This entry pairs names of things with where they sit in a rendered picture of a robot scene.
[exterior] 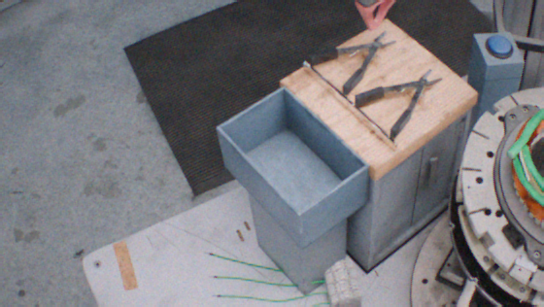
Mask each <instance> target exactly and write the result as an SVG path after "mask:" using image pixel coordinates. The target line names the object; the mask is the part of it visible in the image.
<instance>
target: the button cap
mask: <svg viewBox="0 0 544 307"><path fill-rule="evenodd" d="M488 47H489V49H490V50H491V51H493V52H494V53H496V54H500V55H501V56H503V55H506V54H508V53H510V52H511V51H510V50H511V43H510V42H509V41H508V40H507V39H506V38H505V37H502V36H497V35H494V36H491V37H490V38H489V43H488Z"/></svg>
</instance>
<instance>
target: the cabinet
mask: <svg viewBox="0 0 544 307"><path fill-rule="evenodd" d="M471 111H472V107H471V108H470V109H469V110H468V111H467V112H465V114H463V115H462V116H460V117H459V118H457V119H455V120H454V122H452V123H451V124H449V125H448V126H447V127H446V128H445V129H443V130H442V131H440V133H439V134H437V135H436V136H434V137H433V138H431V140H430V141H428V142H427V143H425V144H424V145H423V146H421V147H420V148H419V149H418V150H416V151H415V152H414V153H412V154H410V155H409V156H408V157H406V158H405V159H404V160H403V161H401V162H400V163H399V164H397V165H396V166H394V167H393V168H392V170H391V171H390V172H388V173H387V174H386V175H384V176H383V177H381V178H380V179H378V180H377V181H374V180H373V179H371V178H370V177H369V182H368V201H367V202H368V203H367V204H366V205H364V206H363V207H362V208H360V209H359V210H357V211H355V212H354V213H353V214H352V215H351V216H349V217H348V218H347V246H346V254H347V256H348V257H349V258H350V259H351V260H352V261H353V262H354V263H355V264H357V265H358V266H359V267H360V268H361V269H362V270H363V272H364V273H365V274H366V275H367V274H369V273H370V272H371V271H373V270H374V269H375V268H376V267H377V266H378V265H379V264H380V263H382V262H383V261H384V260H386V259H387V258H388V257H390V256H391V255H393V254H394V253H395V252H397V251H398V250H399V249H401V248H402V247H403V246H404V245H406V244H407V243H408V242H410V241H411V240H412V239H414V238H415V236H416V235H418V234H419V233H420V232H422V231H423V229H425V228H426V227H427V226H428V225H430V224H431V223H432V222H434V221H435V220H437V219H438V217H440V216H441V215H442V214H444V213H445V212H446V211H448V210H449V202H450V195H451V190H452V186H453V182H454V179H455V176H456V174H458V169H459V166H460V165H461V163H462V157H463V150H464V146H465V142H466V138H467V134H468V133H467V130H468V127H469V123H470V119H471Z"/></svg>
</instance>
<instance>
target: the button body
mask: <svg viewBox="0 0 544 307"><path fill-rule="evenodd" d="M494 35H497V36H502V37H505V38H506V39H507V40H508V41H509V42H510V43H511V44H512V47H513V50H514V52H513V54H512V56H510V58H507V59H499V58H495V57H493V56H491V55H490V54H489V53H488V52H487V50H486V48H485V44H486V40H487V39H488V38H489V37H491V36H494ZM472 41H473V44H472V52H471V56H470V59H471V60H470V64H469V73H468V76H467V84H468V85H469V86H470V87H472V88H473V89H474V90H476V92H477V93H478V94H477V97H478V98H477V102H476V104H474V106H473V107H472V111H471V119H470V123H469V127H468V130H467V133H468V134H467V138H466V142H465V146H464V150H465V147H466V144H467V141H468V137H469V135H470V133H471V131H473V128H474V126H475V125H476V124H477V121H478V120H479V119H480V118H481V116H482V115H483V114H484V113H485V112H488V113H490V115H492V116H494V115H495V114H496V111H495V110H494V109H493V104H495V102H499V100H501V99H502V98H504V97H506V96H511V94H513V93H515V92H518V90H519V87H520V81H521V79H522V78H521V76H522V74H523V69H524V64H525V62H524V60H523V58H522V56H521V53H520V51H519V49H518V47H517V45H516V43H515V42H514V40H513V38H512V35H511V32H505V33H503V32H500V33H489V34H486V33H483V34H474V36H473V40H472ZM464 150H463V151H464Z"/></svg>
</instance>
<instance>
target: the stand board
mask: <svg viewBox="0 0 544 307"><path fill-rule="evenodd" d="M385 30H386V31H387V32H388V33H387V34H386V35H385V36H384V37H383V38H382V39H381V40H380V41H379V42H381V43H382V44H385V43H388V42H390V41H393V40H395V41H396V43H394V44H392V45H390V46H388V47H386V48H384V49H380V50H378V51H377V53H376V54H377V55H378V56H379V61H378V67H375V66H374V65H373V64H372V63H371V65H370V66H369V68H368V70H367V71H366V72H365V74H364V75H363V79H362V80H361V81H360V82H359V83H358V84H357V85H356V86H355V87H354V89H353V90H351V91H350V93H349V94H348V95H346V96H347V98H348V99H349V100H350V101H352V102H354V103H355V104H356V98H355V95H357V94H359V93H362V92H365V91H367V90H369V89H372V88H375V87H378V86H380V85H381V86H382V87H384V86H389V85H400V84H405V83H410V82H413V81H417V80H419V79H420V78H421V77H422V76H423V74H425V73H426V72H427V71H428V70H429V68H430V69H431V70H432V71H431V72H430V74H429V76H428V77H427V78H426V79H427V80H428V81H429V82H430V81H432V80H434V79H437V78H438V79H439V78H442V81H441V82H440V81H439V82H437V83H435V84H434V85H431V86H429V87H427V88H425V89H424V91H423V92H422V94H423V95H424V96H425V101H424V105H423V106H421V105H420V104H419V103H417V105H416V107H415V109H414V111H413V114H412V116H411V119H410V120H409V121H408V122H407V123H406V125H405V126H404V127H403V128H402V129H401V132H400V133H399V134H398V135H397V136H396V138H395V139H393V140H394V141H395V142H396V143H397V144H398V145H397V151H396V152H394V151H393V150H392V149H391V148H390V147H389V146H387V145H386V144H385V143H384V142H383V141H382V139H381V138H379V137H378V136H377V135H376V134H375V133H374V132H373V131H372V130H370V129H369V128H368V127H367V126H366V125H365V124H364V123H363V122H361V121H360V120H359V118H358V117H357V116H356V115H355V114H353V113H352V112H351V111H350V110H349V108H347V107H344V106H343V105H342V104H341V103H340V102H339V100H338V99H337V98H335V97H334V96H333V95H332V94H331V93H330V92H329V91H328V90H326V89H325V88H324V87H322V86H321V85H320V84H319V83H317V82H316V80H315V79H314V78H313V77H312V76H311V75H310V74H308V73H307V72H306V71H305V70H303V67H302V68H300V69H299V70H297V71H295V72H294V73H292V74H291V75H289V76H287V77H286V78H284V79H282V80H280V87H281V86H284V85H285V86H286V87H287V88H288V90H289V91H290V92H291V93H292V94H294V95H295V96H296V97H297V98H298V99H300V100H301V101H302V102H303V103H304V104H305V105H306V106H308V107H309V108H310V110H311V111H312V112H313V113H314V114H315V115H316V116H318V117H319V118H320V119H322V120H323V121H324V122H325V123H326V124H327V125H328V127H329V128H330V129H331V130H332V131H333V132H335V133H336V134H337V135H339V136H340V137H341V138H342V139H343V140H344V141H345V142H346V143H347V145H349V146H350V147H351V148H352V149H353V150H354V151H355V152H356V153H357V154H358V155H359V156H360V157H362V158H363V159H364V160H365V161H366V162H367V163H368V164H369V177H370V178H371V179H373V180H374V181H377V180H378V179H380V178H381V177H383V176H384V175H386V174H387V173H388V172H390V171H391V170H392V168H393V167H394V166H396V165H397V164H399V163H400V162H401V161H403V160H404V159H405V158H406V157H408V156H409V155H410V154H412V153H414V152H415V151H416V150H418V149H419V148H420V147H421V146H423V145H424V144H425V143H427V142H428V141H430V140H431V138H433V137H434V136H436V135H437V134H439V133H440V131H442V130H443V129H445V128H446V127H447V126H448V125H449V124H451V123H452V122H454V120H455V119H457V118H459V117H460V116H462V115H463V114H465V112H467V111H468V110H469V109H470V108H471V107H473V106H474V104H476V102H477V98H478V97H477V94H478V93H477V92H476V90H474V89H473V88H472V87H470V86H469V85H468V84H467V83H466V82H464V81H463V80H462V79H461V78H460V77H459V76H457V75H456V74H455V73H454V72H453V71H452V70H450V69H449V67H448V66H446V65H445V64H443V63H442V61H440V60H439V59H438V58H436V57H435V56H434V55H432V54H431V53H430V52H428V51H427V50H426V49H425V48H424V47H422V46H421V45H420V44H418V43H417V42H416V41H414V40H413V39H411V38H410V37H409V36H407V35H406V34H405V33H404V32H403V31H402V30H401V29H400V28H399V27H398V26H396V25H395V24H394V23H392V22H391V21H390V20H388V19H385V20H383V21H382V22H381V24H380V26H379V27H378V28H377V29H375V30H374V31H372V32H370V31H369V29H368V30H365V31H363V32H362V33H360V34H359V35H358V36H356V37H355V38H354V39H353V38H352V39H351V40H349V41H347V42H346V43H344V44H343V45H341V46H339V47H338V48H336V49H337V50H338V49H342V48H346V47H351V46H355V45H359V46H360V45H365V44H369V43H373V42H374V41H373V39H374V38H377V37H378V36H379V35H380V34H382V33H383V32H384V31H385ZM363 61H364V57H363V56H362V55H361V51H359V52H356V53H354V54H353V55H351V56H349V55H348V54H345V55H341V56H338V58H337V59H334V60H332V61H331V60H329V61H327V62H324V63H321V64H318V65H316V66H313V67H314V68H315V69H316V70H317V71H318V72H319V73H321V74H322V75H323V77H324V78H325V79H326V80H328V81H330V82H331V83H332V84H333V85H334V86H335V87H337V88H338V89H339V90H340V91H341V92H342V85H343V84H344V83H345V82H346V81H347V80H348V79H349V78H350V77H351V76H352V75H353V74H354V72H355V71H356V70H357V68H360V66H361V64H362V63H363ZM411 99H412V97H410V96H409V95H408V94H407V93H406V90H405V91H403V92H401V93H400V94H398V95H395V93H389V94H384V97H382V98H380V99H377V100H374V101H372V102H369V103H366V104H364V105H361V106H358V107H359V108H360V109H362V110H363V111H364V112H365V113H366V114H367V115H368V116H369V117H370V118H371V119H372V120H373V121H374V122H376V123H377V124H378V125H379V126H380V127H381V128H382V129H384V130H385V131H386V132H387V133H388V134H389V135H390V134H391V127H392V126H393V125H394V124H395V123H396V121H397V119H398V118H399V117H400V116H401V114H402V113H403V112H404V111H405V110H406V109H407V108H408V106H409V104H410V103H409V102H410V101H411Z"/></svg>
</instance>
